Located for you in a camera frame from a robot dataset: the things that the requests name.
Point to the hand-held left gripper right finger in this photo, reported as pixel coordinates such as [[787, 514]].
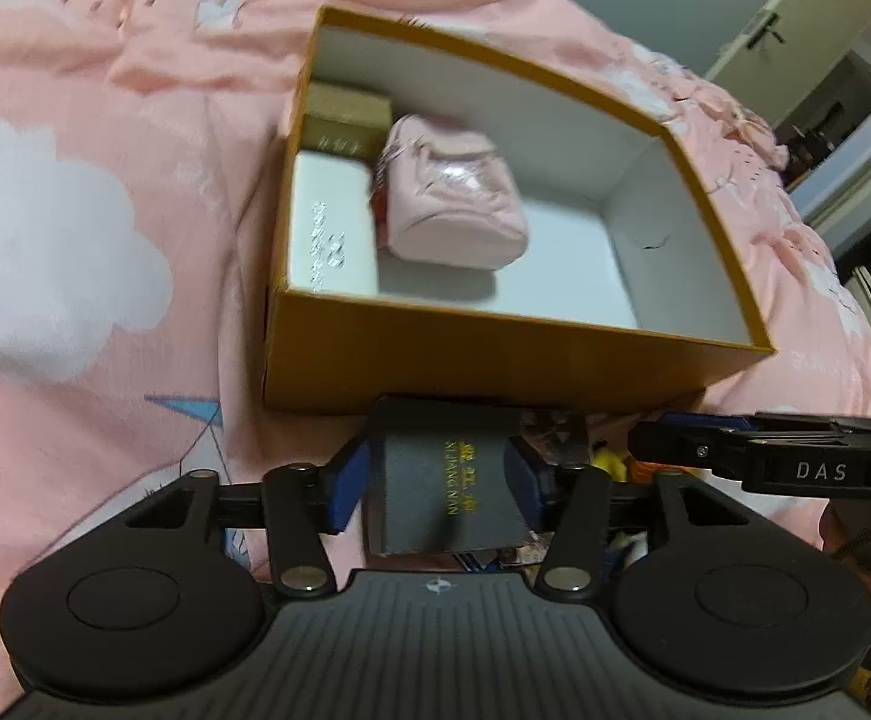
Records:
[[525, 484]]

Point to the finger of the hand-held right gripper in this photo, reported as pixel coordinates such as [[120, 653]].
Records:
[[705, 418], [675, 450]]

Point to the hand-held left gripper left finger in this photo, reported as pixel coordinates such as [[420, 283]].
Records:
[[347, 487]]

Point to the orange crochet toy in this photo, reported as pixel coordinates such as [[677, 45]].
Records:
[[639, 471]]

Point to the yellow cheese toy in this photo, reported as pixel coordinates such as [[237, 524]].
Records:
[[608, 460]]

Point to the black box gold lettering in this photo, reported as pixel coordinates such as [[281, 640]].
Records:
[[435, 480]]

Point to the orange cardboard box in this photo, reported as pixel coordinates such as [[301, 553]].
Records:
[[480, 360]]

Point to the pink pouch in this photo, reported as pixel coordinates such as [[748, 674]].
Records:
[[450, 217]]

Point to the white paper box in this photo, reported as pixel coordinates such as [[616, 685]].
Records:
[[330, 195]]

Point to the small brown cardboard box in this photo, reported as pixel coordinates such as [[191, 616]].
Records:
[[345, 109]]

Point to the pink printed blanket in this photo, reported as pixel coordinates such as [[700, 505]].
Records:
[[68, 277]]

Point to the white door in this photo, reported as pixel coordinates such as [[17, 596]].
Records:
[[803, 0]]

